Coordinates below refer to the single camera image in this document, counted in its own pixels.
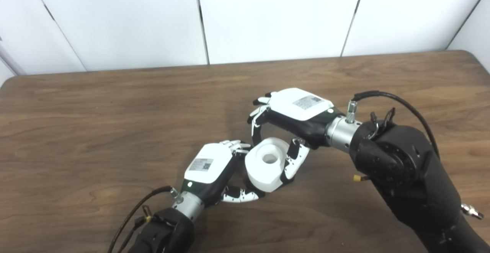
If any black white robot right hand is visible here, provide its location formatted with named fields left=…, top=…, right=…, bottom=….
left=247, top=88, right=345, bottom=186

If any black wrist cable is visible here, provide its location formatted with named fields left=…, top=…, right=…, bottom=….
left=107, top=186, right=180, bottom=253
left=346, top=90, right=441, bottom=160

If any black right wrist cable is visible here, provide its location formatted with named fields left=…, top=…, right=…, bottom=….
left=346, top=90, right=441, bottom=160

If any thin dark wire loop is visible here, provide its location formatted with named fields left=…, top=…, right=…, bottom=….
left=369, top=108, right=397, bottom=132
left=130, top=205, right=154, bottom=244

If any round white plastic piece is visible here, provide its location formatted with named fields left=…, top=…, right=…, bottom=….
left=245, top=137, right=296, bottom=193

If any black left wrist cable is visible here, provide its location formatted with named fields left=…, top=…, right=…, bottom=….
left=107, top=186, right=180, bottom=253

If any black white robot left hand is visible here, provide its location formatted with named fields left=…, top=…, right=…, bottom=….
left=180, top=140, right=265, bottom=207

